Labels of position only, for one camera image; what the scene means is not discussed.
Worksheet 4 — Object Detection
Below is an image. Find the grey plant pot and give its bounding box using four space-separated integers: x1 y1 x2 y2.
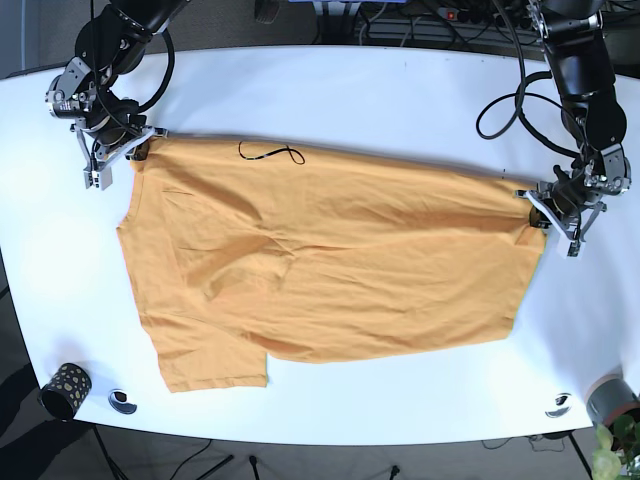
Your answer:
585 375 639 427

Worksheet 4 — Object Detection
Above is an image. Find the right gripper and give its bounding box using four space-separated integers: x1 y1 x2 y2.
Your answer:
80 126 167 190

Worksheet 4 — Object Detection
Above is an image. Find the green potted plant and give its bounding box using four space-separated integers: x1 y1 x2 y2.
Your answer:
591 413 639 480

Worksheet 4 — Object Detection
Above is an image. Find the right silver table grommet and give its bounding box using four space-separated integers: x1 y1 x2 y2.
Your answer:
544 392 574 419

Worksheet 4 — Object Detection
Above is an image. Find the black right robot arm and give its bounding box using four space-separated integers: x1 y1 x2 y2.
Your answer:
45 0 188 190

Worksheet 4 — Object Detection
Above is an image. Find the left silver table grommet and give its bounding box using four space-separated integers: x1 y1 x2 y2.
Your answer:
108 389 138 415

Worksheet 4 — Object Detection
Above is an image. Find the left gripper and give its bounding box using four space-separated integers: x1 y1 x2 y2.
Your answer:
514 180 607 258

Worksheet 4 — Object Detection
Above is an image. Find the black dotted cup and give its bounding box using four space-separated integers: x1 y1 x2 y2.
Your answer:
38 363 92 422

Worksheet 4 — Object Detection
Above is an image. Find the silver table grommet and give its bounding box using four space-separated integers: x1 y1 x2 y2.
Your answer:
108 389 138 415
544 392 574 419

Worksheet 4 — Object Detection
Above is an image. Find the orange yellow T-shirt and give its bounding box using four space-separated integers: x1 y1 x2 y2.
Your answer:
117 138 546 392

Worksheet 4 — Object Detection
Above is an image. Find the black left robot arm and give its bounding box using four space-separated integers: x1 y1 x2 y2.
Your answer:
510 1 632 257

